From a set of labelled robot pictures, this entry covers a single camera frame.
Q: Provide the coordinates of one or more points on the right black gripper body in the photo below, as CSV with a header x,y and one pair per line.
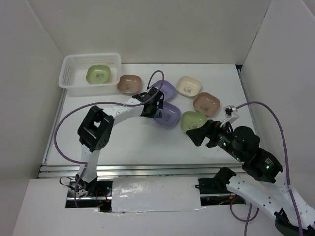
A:
x,y
221,136

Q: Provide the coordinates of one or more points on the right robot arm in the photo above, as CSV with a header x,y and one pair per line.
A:
x,y
284,205

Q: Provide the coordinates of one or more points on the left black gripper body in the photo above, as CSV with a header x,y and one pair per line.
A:
x,y
155,112

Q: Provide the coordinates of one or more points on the purple plate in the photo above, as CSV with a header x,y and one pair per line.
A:
x,y
167,89
170,115

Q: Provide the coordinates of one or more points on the green plate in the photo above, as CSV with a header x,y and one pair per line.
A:
x,y
98,74
192,120

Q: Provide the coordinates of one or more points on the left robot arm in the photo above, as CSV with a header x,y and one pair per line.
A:
x,y
95,131

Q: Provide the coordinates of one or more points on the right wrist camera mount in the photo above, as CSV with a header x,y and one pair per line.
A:
x,y
231,115

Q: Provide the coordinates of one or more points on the brown plate near bin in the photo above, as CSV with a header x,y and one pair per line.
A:
x,y
129,84

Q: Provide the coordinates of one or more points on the cream plate upper right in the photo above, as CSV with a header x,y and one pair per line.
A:
x,y
188,86

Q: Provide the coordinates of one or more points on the brown plate right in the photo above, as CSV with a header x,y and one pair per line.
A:
x,y
207,104

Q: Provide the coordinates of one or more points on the white plastic bin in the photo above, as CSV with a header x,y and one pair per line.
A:
x,y
74,69

